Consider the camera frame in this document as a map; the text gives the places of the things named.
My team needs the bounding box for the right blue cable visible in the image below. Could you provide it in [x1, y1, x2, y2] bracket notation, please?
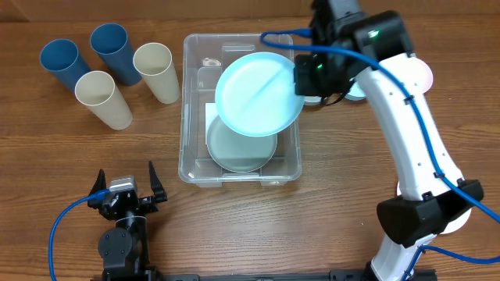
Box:
[259, 27, 500, 281]

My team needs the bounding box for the beige cup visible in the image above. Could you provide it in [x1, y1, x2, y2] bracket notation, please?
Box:
[133, 42, 180, 104]
[74, 70, 133, 130]

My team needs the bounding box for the light blue small bowl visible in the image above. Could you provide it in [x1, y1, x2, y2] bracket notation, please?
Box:
[345, 78, 366, 101]

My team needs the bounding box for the blue cup rear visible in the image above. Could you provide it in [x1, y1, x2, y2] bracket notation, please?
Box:
[90, 23, 141, 86]

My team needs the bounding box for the blue cup far left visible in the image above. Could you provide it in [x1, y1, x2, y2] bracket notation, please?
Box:
[39, 38, 91, 92]

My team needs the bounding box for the grey plate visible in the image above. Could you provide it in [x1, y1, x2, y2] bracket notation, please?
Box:
[206, 117, 277, 173]

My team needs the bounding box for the pink small bowl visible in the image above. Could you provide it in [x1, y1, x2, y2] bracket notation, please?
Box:
[405, 57, 434, 94]

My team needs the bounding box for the blue cup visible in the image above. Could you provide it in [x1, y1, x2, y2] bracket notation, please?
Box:
[90, 23, 141, 86]
[39, 38, 91, 92]

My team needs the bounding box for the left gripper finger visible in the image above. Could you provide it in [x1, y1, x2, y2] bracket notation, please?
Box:
[87, 169, 106, 209]
[148, 161, 167, 203]

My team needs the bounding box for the left blue cable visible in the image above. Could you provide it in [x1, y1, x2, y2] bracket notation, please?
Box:
[47, 188, 111, 281]

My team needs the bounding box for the light blue plate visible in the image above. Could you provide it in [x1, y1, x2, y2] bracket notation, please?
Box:
[215, 52, 305, 137]

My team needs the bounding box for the clear plastic storage bin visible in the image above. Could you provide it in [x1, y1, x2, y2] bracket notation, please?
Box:
[179, 34, 302, 187]

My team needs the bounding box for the grey small bowl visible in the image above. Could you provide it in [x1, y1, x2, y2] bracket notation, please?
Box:
[304, 96, 321, 106]

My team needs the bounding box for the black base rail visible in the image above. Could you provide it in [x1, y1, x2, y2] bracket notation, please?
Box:
[89, 268, 438, 281]

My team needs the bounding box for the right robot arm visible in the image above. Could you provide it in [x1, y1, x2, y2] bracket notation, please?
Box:
[295, 1, 484, 280]

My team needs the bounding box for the blue cable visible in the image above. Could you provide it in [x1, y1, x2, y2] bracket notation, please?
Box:
[259, 27, 500, 281]
[47, 188, 111, 281]

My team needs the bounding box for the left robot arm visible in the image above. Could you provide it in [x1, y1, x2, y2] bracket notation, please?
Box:
[87, 162, 167, 281]

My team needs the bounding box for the pink plate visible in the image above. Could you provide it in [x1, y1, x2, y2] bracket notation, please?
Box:
[377, 179, 472, 247]

